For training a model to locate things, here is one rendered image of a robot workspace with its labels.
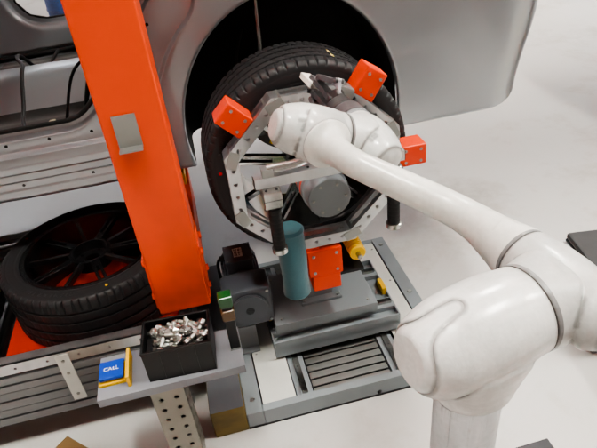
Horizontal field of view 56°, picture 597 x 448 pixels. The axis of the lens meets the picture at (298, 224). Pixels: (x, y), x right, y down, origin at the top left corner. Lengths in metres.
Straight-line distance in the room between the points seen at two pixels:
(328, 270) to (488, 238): 1.07
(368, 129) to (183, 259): 0.76
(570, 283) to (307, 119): 0.56
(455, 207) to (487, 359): 0.33
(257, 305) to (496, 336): 1.40
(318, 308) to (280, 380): 0.30
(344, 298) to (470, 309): 1.49
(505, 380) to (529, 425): 1.37
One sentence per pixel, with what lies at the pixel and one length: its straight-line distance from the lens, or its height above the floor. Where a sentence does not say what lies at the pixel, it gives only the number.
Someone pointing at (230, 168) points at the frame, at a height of 0.93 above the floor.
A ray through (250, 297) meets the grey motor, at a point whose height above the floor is 0.38.
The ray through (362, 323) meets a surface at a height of 0.17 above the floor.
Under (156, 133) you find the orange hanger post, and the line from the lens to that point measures 1.52.
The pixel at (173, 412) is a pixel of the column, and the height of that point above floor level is 0.28.
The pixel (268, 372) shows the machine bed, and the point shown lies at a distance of 2.19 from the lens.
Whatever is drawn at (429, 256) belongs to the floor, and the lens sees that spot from 2.79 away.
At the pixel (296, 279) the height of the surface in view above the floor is 0.57.
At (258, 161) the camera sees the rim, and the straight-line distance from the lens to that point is 1.81.
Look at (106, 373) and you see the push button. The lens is 1.80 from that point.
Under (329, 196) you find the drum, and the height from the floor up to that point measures 0.86.
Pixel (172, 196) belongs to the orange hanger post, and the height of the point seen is 0.93.
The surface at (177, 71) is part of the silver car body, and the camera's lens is 2.01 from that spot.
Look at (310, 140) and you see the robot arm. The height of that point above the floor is 1.23.
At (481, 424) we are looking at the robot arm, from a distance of 0.90.
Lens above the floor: 1.70
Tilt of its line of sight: 34 degrees down
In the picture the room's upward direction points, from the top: 7 degrees counter-clockwise
